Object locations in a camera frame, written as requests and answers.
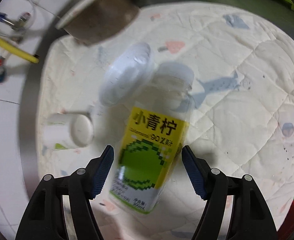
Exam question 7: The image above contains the small white plastic cup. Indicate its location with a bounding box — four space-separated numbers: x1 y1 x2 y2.
42 112 95 150

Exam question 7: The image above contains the yellow gas hose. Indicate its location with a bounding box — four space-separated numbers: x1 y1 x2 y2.
0 32 40 64

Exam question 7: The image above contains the metal saucepan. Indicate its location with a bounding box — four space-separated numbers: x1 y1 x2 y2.
55 0 140 46

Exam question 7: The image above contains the white quilted mat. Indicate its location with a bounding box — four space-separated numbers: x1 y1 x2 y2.
19 2 294 240

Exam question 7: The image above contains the yellow green label bottle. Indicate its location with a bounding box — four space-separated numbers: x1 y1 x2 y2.
108 62 195 215

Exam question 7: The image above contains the clear round plastic lid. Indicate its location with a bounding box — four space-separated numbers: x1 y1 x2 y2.
99 42 155 106

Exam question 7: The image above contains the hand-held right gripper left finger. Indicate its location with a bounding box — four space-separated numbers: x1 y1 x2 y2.
15 145 115 240

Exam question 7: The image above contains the thin white hose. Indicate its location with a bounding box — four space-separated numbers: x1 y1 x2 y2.
10 0 35 29

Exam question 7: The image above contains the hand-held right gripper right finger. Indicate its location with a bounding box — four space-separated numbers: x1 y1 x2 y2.
181 145 279 240

